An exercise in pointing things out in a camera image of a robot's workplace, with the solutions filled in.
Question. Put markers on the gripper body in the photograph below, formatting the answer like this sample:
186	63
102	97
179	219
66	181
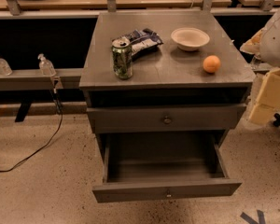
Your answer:
276	44

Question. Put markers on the grey drawer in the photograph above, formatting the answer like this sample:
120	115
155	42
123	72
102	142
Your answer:
159	166
163	118

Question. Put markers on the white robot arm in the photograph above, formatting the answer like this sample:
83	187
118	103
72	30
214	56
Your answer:
265	44

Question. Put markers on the grey wooden drawer cabinet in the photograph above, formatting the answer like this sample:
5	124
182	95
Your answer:
168	75

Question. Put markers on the grey top drawer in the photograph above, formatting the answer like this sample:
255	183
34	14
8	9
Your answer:
163	118

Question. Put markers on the orange fruit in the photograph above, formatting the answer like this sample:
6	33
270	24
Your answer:
211	64

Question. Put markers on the white ceramic bowl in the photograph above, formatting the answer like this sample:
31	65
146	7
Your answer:
190	39

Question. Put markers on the blue white chip bag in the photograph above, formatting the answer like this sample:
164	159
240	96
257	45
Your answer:
143	41

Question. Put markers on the green soda can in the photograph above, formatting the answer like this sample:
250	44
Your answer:
122	58

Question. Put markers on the clear bottle near cabinet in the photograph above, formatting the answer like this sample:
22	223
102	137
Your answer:
46	66

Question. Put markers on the clear bottle far left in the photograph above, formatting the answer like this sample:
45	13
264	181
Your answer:
5	69

